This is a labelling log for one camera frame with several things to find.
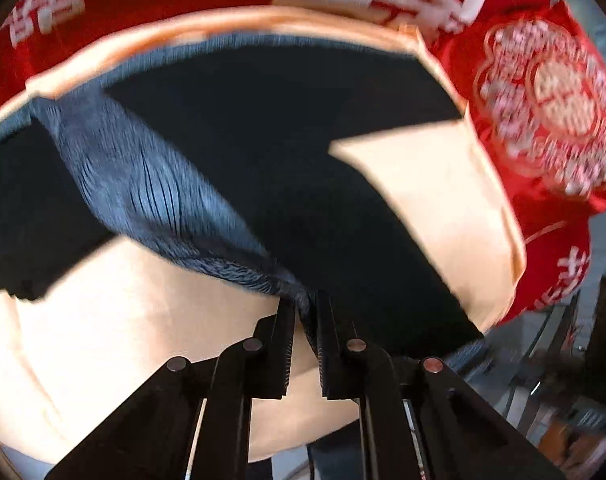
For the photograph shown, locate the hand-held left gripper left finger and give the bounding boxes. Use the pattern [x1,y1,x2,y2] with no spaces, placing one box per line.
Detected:
[45,297,297,480]

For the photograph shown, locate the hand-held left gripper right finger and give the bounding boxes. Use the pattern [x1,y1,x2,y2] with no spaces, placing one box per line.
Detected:
[315,291,568,480]

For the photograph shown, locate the black pants with blue-grey waistband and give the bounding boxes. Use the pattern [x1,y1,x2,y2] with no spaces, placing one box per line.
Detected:
[0,32,485,361]

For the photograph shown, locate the peach cloth sheet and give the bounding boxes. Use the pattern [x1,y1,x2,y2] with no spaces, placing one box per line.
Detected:
[0,5,529,463]

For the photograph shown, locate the red embroidered pillow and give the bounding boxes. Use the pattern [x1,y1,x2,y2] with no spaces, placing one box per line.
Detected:
[430,0,606,216]

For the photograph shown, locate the red printed bedspread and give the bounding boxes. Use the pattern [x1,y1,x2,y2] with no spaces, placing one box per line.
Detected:
[0,0,593,322]

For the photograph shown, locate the grey metal frame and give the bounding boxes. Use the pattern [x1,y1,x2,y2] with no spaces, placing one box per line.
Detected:
[503,290,584,436]

